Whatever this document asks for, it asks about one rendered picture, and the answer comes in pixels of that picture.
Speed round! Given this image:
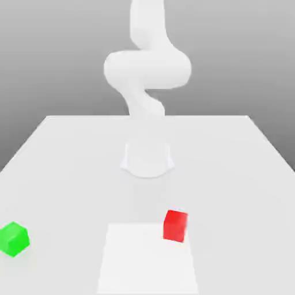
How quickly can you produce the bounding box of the small red cube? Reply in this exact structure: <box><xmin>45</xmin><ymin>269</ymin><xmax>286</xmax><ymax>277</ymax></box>
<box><xmin>162</xmin><ymin>209</ymin><xmax>189</xmax><ymax>243</ymax></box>

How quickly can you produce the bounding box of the small green cube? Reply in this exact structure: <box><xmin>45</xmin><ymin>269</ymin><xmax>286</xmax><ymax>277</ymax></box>
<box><xmin>0</xmin><ymin>221</ymin><xmax>31</xmax><ymax>258</ymax></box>

